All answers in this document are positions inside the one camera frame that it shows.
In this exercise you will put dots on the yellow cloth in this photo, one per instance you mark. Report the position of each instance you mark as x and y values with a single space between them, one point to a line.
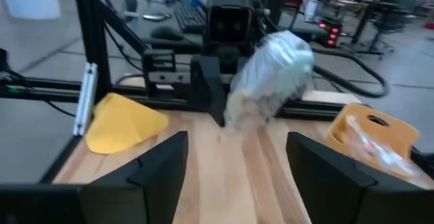
122 125

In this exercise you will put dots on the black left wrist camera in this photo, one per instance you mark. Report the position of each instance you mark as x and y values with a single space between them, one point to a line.
230 17

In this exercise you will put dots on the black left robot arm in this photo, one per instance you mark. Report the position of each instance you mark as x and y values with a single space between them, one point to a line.
271 0

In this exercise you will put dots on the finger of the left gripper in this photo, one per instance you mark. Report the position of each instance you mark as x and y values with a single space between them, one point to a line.
210 88

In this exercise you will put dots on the white cylindrical container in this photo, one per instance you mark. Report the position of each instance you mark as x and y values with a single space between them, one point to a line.
311 9

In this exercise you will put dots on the black keyboard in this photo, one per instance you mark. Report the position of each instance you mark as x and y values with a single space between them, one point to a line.
190 17

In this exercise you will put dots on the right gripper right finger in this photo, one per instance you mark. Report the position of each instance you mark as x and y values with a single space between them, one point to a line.
356 203

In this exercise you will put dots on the silver aluminium bar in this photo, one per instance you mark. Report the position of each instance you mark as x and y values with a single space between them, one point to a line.
86 98

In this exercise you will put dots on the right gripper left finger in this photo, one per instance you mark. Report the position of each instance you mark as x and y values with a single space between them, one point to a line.
101 207

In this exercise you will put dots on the black background table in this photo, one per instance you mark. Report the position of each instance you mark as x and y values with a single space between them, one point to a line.
379 10

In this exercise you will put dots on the black box red lights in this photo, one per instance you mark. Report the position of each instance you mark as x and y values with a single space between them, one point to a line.
330 30

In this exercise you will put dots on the black computer mouse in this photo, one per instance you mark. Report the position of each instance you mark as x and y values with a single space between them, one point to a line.
166 33

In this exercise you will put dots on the orange toothbrush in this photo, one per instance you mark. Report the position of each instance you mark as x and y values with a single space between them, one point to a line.
369 146

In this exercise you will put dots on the yellow plastic bin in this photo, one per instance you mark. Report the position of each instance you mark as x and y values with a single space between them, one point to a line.
390 132

